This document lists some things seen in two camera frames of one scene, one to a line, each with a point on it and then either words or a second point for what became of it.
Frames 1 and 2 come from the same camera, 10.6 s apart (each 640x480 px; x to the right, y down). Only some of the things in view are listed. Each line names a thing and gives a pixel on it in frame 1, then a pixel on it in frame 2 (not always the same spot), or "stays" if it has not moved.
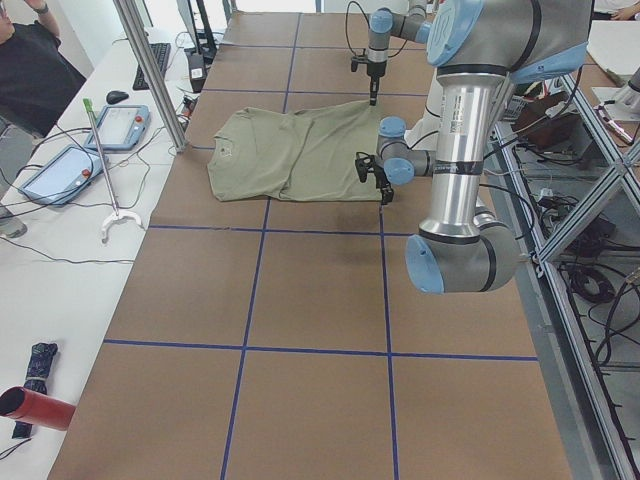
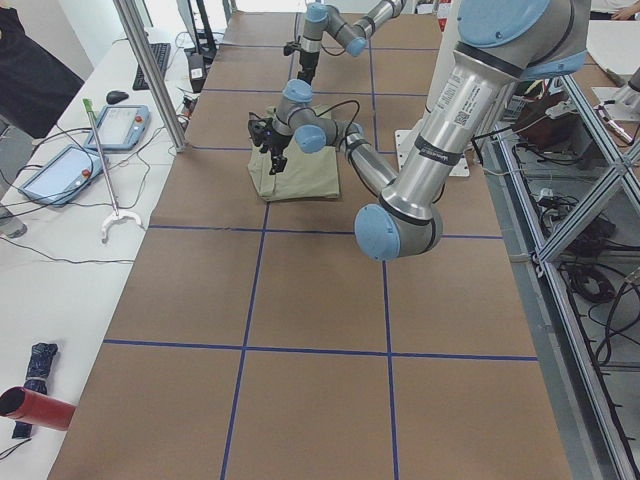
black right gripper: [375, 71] → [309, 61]
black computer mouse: [114, 97] stays
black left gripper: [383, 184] → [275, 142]
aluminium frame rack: [569, 179] stays
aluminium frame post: [142, 39] stays
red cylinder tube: [23, 404] stays
